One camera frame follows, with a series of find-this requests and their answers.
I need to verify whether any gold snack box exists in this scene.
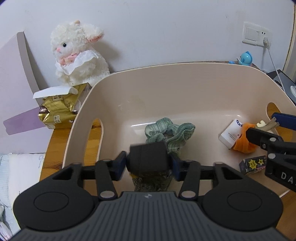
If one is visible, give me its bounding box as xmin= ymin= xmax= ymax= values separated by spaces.
xmin=33 ymin=83 xmax=91 ymax=129

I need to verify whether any beige hair clip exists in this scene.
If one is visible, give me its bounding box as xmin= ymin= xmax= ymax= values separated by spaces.
xmin=255 ymin=118 xmax=280 ymax=134

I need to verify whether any white pillow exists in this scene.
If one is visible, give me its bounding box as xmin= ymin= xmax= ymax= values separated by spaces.
xmin=1 ymin=153 xmax=45 ymax=234

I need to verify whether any white stand gadget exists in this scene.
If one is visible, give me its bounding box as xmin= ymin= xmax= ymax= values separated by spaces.
xmin=290 ymin=85 xmax=296 ymax=97

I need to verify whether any lilac headboard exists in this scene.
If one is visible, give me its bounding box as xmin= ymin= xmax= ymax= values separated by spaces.
xmin=1 ymin=32 xmax=52 ymax=154

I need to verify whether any white power cable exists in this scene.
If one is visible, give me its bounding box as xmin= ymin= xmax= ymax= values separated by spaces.
xmin=263 ymin=38 xmax=286 ymax=91

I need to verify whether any dark brown box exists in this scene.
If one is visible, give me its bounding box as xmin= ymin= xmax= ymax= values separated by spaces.
xmin=126 ymin=142 xmax=172 ymax=176

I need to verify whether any dark laptop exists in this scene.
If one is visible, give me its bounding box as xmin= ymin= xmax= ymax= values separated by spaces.
xmin=267 ymin=70 xmax=295 ymax=104

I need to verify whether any green scrunchie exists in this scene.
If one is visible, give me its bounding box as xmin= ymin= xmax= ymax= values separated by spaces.
xmin=144 ymin=118 xmax=196 ymax=155

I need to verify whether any black star box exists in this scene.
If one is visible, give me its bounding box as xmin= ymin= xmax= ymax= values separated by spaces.
xmin=239 ymin=156 xmax=266 ymax=175

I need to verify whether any orange sock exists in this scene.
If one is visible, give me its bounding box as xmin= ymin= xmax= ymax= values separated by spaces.
xmin=232 ymin=123 xmax=257 ymax=154

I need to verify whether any white wall socket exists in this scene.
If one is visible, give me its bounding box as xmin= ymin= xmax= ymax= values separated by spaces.
xmin=242 ymin=22 xmax=273 ymax=47

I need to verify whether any white card box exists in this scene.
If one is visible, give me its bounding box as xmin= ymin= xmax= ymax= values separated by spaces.
xmin=218 ymin=119 xmax=243 ymax=149

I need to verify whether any beige plastic basket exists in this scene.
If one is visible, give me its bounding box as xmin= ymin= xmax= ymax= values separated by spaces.
xmin=62 ymin=61 xmax=296 ymax=198

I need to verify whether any blue toy figure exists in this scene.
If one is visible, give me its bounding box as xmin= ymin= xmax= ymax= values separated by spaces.
xmin=237 ymin=51 xmax=253 ymax=66

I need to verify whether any white plush lamb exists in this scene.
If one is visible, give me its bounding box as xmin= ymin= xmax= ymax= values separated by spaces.
xmin=51 ymin=20 xmax=110 ymax=86

